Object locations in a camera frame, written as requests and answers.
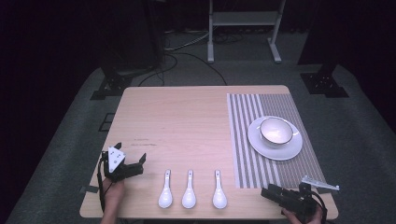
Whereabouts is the person's right hand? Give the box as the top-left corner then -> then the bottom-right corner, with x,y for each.
281,204 -> 325,224

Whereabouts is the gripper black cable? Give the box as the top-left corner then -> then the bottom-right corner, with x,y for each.
96,157 -> 108,213
310,189 -> 330,224

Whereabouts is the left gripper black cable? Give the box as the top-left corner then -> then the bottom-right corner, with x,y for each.
96,157 -> 108,213

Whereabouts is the dark cabinet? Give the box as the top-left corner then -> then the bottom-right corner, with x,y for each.
98,0 -> 165,72

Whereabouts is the grey striped placemat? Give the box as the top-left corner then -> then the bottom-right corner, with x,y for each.
226,92 -> 328,189

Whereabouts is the grey floor cable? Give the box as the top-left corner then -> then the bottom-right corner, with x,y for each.
163,28 -> 210,52

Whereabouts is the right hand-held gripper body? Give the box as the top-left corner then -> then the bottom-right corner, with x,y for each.
274,175 -> 341,220

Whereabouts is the white metal stand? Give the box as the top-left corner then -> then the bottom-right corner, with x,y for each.
206,0 -> 288,65

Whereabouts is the white saucer plate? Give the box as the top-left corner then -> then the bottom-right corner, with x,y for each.
247,115 -> 304,161

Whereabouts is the black floor cable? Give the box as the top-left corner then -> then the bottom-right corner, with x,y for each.
137,51 -> 229,88

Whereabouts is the white ceramic spoon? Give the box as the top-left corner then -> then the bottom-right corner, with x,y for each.
157,169 -> 174,209
212,169 -> 229,210
181,169 -> 198,210

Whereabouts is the black stand base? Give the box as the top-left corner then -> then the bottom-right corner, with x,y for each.
300,60 -> 350,99
90,65 -> 134,102

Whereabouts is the white bowl with dark rim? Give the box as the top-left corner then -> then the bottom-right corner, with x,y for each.
259,116 -> 294,148

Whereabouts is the grey tape tab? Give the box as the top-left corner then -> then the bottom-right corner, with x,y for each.
78,185 -> 100,194

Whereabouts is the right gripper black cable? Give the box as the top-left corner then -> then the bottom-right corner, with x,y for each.
310,189 -> 330,224

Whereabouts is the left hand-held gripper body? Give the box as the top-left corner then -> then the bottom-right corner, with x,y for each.
101,146 -> 145,183

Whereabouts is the person's left hand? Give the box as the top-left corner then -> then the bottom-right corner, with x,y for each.
102,177 -> 126,218

